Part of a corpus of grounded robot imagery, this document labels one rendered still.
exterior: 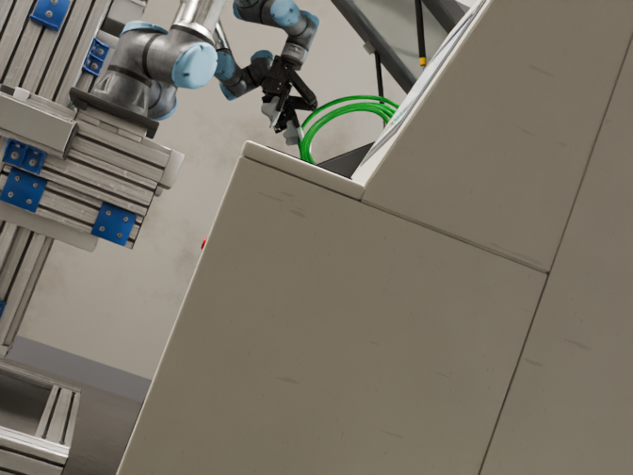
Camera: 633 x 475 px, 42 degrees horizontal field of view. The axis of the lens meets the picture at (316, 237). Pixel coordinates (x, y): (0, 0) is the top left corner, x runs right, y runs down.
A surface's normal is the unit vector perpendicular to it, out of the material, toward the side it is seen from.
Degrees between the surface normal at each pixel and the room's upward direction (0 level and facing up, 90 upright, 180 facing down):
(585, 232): 90
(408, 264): 90
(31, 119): 90
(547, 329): 90
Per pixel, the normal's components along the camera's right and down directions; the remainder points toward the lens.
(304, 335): 0.09, -0.05
